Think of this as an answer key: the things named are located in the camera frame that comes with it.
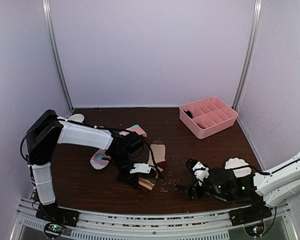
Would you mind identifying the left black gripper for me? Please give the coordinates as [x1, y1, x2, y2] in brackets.
[110, 152, 139, 189]

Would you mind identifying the striped beige maroon sock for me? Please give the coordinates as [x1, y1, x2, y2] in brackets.
[138, 140, 167, 194]

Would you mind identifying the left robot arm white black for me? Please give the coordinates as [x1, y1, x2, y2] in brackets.
[19, 109, 160, 222]

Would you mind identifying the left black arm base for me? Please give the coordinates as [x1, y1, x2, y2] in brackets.
[35, 207, 80, 227]

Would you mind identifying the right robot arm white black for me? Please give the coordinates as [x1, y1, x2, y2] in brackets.
[175, 151, 300, 221]

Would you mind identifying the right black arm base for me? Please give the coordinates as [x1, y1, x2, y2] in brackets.
[228, 205, 272, 226]

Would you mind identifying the pink patterned sock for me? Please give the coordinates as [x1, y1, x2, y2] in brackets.
[90, 124, 148, 170]

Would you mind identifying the white scalloped bowl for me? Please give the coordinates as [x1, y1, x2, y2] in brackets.
[224, 157, 252, 178]

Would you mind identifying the pink divided organizer tray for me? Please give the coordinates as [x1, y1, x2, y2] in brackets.
[179, 96, 239, 140]

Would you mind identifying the black item in tray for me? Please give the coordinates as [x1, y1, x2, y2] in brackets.
[184, 110, 194, 119]

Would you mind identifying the white dark small bowl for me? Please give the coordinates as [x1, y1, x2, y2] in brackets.
[68, 113, 85, 124]

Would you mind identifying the right circuit board with leds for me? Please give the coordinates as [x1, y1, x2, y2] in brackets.
[244, 222, 265, 238]

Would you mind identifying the circuit board with leds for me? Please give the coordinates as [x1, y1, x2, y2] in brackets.
[43, 222, 65, 239]
[244, 222, 265, 238]

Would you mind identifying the left circuit board with leds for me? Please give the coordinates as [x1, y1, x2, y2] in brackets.
[43, 222, 65, 239]

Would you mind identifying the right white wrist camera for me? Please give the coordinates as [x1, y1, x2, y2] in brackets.
[192, 161, 210, 186]

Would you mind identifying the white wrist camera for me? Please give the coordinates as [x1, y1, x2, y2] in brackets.
[192, 161, 210, 186]
[129, 163, 155, 174]

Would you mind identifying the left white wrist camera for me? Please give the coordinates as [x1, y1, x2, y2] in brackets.
[129, 163, 155, 174]

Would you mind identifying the aluminium front rail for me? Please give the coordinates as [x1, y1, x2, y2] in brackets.
[8, 198, 300, 240]

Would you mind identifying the right aluminium frame post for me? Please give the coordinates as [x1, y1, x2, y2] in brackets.
[232, 0, 263, 110]

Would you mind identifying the aluminium frame post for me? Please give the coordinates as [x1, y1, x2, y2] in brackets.
[232, 0, 263, 110]
[42, 0, 74, 111]

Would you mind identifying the left aluminium frame post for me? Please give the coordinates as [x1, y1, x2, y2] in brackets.
[42, 0, 74, 111]

